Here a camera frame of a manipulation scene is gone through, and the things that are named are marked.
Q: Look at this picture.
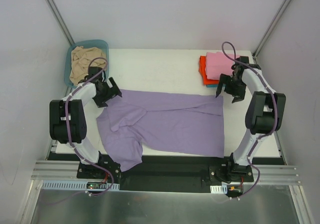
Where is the purple t-shirt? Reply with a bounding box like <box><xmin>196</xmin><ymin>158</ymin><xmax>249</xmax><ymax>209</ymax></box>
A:
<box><xmin>96</xmin><ymin>90</ymin><xmax>225</xmax><ymax>172</ymax></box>

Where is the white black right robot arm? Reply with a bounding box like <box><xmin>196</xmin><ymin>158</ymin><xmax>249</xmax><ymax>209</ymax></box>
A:
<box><xmin>214</xmin><ymin>56</ymin><xmax>286</xmax><ymax>183</ymax></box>

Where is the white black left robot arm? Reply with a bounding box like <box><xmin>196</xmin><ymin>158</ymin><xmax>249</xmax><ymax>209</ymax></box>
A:
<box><xmin>49</xmin><ymin>66</ymin><xmax>122</xmax><ymax>179</ymax></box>

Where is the teal folded t-shirt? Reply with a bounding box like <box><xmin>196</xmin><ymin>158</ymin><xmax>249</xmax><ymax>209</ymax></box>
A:
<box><xmin>206</xmin><ymin>84</ymin><xmax>225</xmax><ymax>88</ymax></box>

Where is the pink folded t-shirt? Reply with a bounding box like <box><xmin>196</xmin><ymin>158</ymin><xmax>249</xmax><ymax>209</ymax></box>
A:
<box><xmin>205</xmin><ymin>52</ymin><xmax>235</xmax><ymax>80</ymax></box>

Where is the orange folded t-shirt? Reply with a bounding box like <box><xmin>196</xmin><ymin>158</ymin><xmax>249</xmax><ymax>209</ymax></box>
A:
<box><xmin>198</xmin><ymin>55</ymin><xmax>219</xmax><ymax>86</ymax></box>

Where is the beige crumpled t-shirt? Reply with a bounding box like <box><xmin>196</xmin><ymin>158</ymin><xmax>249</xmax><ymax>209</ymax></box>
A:
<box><xmin>69</xmin><ymin>46</ymin><xmax>107</xmax><ymax>86</ymax></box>

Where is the teal plastic basket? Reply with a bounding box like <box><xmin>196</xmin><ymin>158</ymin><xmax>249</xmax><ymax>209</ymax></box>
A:
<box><xmin>64</xmin><ymin>39</ymin><xmax>109</xmax><ymax>89</ymax></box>

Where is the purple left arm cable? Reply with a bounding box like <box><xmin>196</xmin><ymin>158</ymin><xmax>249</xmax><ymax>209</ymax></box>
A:
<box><xmin>37</xmin><ymin>57</ymin><xmax>116</xmax><ymax>205</ymax></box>

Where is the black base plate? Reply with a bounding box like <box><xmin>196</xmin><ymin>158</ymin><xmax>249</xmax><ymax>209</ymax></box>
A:
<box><xmin>76</xmin><ymin>153</ymin><xmax>256</xmax><ymax>192</ymax></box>

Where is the aluminium front rail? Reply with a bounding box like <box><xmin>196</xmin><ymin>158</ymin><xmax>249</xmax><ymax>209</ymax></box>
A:
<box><xmin>31</xmin><ymin>154</ymin><xmax>301</xmax><ymax>194</ymax></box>

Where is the left aluminium frame post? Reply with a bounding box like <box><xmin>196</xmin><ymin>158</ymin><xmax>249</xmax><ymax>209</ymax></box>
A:
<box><xmin>45</xmin><ymin>0</ymin><xmax>75</xmax><ymax>46</ymax></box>

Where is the aluminium frame post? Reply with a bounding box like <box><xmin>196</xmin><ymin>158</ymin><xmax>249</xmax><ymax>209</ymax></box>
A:
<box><xmin>45</xmin><ymin>0</ymin><xmax>75</xmax><ymax>46</ymax></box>
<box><xmin>252</xmin><ymin>0</ymin><xmax>293</xmax><ymax>60</ymax></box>

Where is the right aluminium frame post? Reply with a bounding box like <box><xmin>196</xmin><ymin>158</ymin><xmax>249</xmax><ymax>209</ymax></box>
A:
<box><xmin>252</xmin><ymin>0</ymin><xmax>293</xmax><ymax>60</ymax></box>

